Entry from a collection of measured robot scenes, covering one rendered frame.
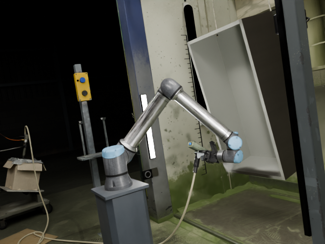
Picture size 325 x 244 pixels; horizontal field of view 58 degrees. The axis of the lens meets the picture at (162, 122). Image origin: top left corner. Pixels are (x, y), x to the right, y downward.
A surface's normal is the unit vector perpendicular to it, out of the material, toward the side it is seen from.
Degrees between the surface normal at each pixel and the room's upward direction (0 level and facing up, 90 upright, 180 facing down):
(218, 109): 90
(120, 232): 90
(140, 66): 90
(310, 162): 90
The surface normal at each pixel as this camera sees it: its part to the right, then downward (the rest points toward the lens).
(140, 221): 0.50, -0.03
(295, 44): -0.85, 0.15
